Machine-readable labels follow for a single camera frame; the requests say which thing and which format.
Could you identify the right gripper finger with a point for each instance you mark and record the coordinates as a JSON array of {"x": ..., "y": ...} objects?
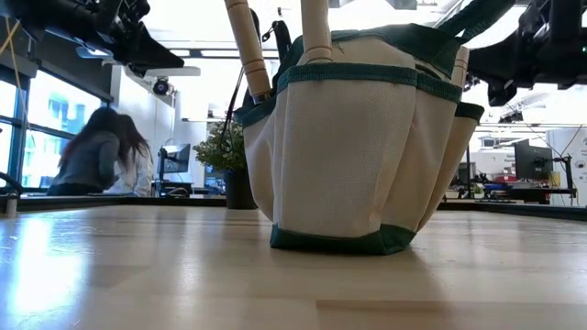
[{"x": 502, "y": 94}]

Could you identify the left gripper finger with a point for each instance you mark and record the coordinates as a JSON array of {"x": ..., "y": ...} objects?
[{"x": 147, "y": 50}]

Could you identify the black pruning shears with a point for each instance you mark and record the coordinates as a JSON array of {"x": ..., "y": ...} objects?
[{"x": 282, "y": 41}]

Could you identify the beige green-trimmed gardening bag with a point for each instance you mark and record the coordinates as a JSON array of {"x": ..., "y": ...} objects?
[{"x": 348, "y": 151}]

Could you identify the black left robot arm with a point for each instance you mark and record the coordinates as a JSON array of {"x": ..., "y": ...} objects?
[{"x": 46, "y": 18}]

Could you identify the black computer monitor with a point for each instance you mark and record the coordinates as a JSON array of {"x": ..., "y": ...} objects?
[{"x": 532, "y": 160}]

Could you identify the linear ceiling light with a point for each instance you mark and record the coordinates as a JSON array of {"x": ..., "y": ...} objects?
[{"x": 229, "y": 53}]

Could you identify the computer monitor on stand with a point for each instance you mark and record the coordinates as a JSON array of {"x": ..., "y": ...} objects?
[{"x": 176, "y": 158}]

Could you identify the artificial plant in black pot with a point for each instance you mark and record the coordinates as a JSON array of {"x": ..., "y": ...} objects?
[{"x": 211, "y": 151}]

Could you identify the person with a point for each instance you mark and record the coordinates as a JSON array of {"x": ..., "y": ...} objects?
[
  {"x": 87, "y": 160},
  {"x": 135, "y": 169}
]

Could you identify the black slanted bar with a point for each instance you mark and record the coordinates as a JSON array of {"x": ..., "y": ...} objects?
[{"x": 11, "y": 181}]

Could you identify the black security camera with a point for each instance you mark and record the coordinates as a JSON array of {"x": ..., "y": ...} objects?
[{"x": 161, "y": 87}]

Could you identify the grey short post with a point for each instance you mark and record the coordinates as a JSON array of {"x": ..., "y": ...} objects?
[{"x": 11, "y": 206}]

